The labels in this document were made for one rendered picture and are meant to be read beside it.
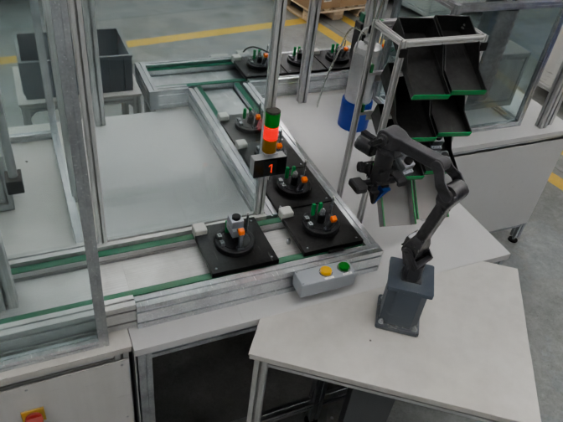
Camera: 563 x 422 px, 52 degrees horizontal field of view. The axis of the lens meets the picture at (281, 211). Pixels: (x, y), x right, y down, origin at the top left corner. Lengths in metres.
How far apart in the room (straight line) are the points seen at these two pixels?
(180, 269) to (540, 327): 2.21
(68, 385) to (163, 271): 0.46
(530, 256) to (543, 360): 0.84
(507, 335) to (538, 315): 1.47
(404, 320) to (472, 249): 0.59
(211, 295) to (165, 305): 0.15
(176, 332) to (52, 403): 0.43
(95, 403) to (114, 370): 0.16
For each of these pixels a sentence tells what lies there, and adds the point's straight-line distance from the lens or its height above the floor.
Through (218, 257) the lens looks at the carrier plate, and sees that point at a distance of 1.97.
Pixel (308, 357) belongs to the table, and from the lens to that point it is 1.86.
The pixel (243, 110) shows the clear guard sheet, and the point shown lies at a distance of 1.90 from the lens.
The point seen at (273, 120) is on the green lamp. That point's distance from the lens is 1.89.
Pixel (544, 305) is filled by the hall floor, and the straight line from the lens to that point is 3.70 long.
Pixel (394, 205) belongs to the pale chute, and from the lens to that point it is 2.20.
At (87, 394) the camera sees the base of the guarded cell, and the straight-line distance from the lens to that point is 2.02.
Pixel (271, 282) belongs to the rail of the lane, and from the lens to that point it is 1.96.
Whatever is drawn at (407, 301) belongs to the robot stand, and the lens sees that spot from 1.90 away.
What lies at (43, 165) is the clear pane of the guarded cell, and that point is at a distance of 1.43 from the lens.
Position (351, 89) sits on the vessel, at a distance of 2.89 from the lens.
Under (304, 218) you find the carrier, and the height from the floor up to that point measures 1.00.
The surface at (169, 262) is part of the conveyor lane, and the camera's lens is 2.03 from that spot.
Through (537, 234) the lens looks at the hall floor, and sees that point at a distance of 4.20.
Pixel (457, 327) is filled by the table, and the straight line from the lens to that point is 2.10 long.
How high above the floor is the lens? 2.33
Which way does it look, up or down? 38 degrees down
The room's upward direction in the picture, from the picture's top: 8 degrees clockwise
